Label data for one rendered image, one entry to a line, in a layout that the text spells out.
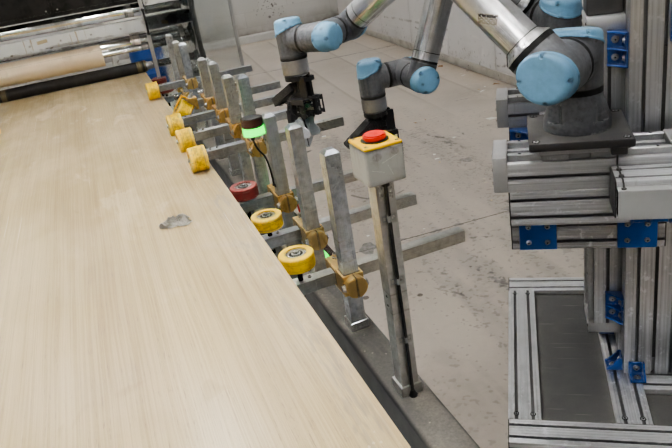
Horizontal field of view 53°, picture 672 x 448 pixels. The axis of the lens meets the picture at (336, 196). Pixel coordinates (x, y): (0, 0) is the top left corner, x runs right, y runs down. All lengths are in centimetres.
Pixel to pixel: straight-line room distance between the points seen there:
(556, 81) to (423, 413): 70
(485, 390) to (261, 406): 147
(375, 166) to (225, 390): 44
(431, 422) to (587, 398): 89
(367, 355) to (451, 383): 104
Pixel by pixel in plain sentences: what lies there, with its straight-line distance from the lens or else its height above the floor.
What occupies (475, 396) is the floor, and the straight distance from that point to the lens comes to 243.
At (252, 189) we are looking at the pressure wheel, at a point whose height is 90.
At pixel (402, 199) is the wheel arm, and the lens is 182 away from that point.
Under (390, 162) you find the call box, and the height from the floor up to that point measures 119.
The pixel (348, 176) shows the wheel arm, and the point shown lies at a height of 85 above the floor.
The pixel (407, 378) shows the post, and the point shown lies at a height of 74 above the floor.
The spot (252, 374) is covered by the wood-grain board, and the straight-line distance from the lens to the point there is 115.
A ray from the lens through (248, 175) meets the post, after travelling 240.
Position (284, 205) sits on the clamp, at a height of 85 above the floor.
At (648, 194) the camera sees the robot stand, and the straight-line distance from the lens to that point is 155.
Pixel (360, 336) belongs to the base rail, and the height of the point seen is 70.
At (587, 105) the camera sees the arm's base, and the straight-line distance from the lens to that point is 160.
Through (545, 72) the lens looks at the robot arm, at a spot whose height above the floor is 122.
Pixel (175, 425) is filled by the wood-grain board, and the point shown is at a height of 90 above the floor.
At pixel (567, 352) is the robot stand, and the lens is 228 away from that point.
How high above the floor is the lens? 157
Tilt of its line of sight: 22 degrees down
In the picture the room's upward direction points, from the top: 9 degrees counter-clockwise
